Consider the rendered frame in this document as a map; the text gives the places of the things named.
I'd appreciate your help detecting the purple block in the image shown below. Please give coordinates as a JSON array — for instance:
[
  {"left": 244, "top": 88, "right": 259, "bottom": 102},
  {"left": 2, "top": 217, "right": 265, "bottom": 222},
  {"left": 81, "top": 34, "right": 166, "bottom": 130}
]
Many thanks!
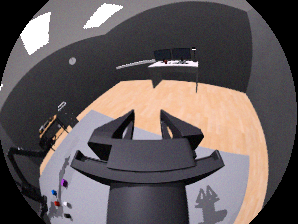
[{"left": 61, "top": 179, "right": 68, "bottom": 187}]

